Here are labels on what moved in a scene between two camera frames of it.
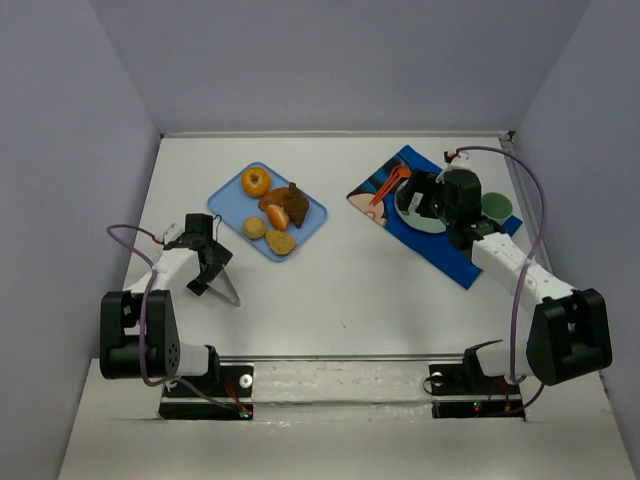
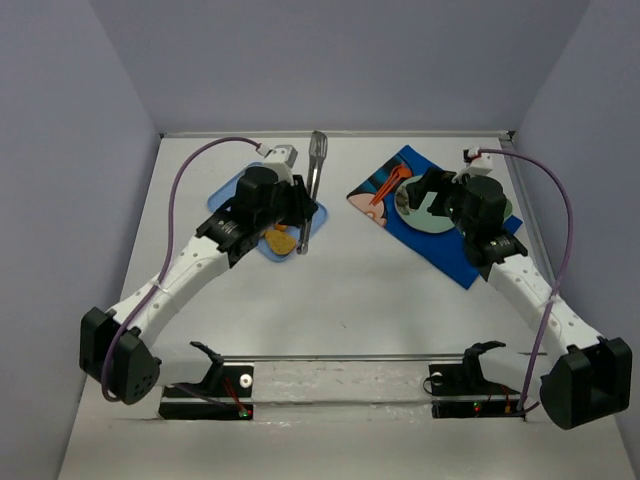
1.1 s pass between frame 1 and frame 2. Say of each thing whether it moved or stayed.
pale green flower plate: stayed
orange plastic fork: stayed
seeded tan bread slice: stayed
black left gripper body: moved
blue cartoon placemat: stayed
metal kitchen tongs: moved
